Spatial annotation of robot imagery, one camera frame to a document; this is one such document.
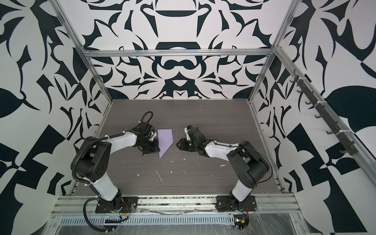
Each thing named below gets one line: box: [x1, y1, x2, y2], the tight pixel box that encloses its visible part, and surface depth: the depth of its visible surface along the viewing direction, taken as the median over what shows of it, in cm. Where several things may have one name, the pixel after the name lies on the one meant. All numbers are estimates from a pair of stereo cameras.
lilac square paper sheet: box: [157, 128, 174, 160], surface depth 99 cm
